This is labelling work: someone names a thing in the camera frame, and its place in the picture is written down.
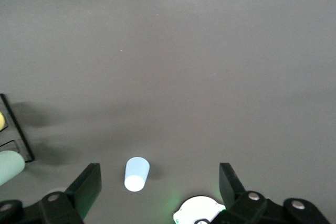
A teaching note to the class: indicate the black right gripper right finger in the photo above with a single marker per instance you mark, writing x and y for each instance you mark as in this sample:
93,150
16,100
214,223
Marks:
231,187

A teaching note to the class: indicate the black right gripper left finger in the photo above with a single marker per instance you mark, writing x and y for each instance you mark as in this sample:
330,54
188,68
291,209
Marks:
86,187

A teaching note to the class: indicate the pale green plastic cup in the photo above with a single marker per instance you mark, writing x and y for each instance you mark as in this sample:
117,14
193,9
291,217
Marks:
10,166

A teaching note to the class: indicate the yellow plastic cup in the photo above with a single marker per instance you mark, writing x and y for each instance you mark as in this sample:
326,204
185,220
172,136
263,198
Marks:
1,121

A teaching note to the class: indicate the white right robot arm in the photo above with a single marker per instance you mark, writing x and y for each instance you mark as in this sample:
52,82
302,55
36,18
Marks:
194,208

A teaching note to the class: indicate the light blue plastic cup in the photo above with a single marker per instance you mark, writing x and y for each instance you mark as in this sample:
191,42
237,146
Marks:
136,174

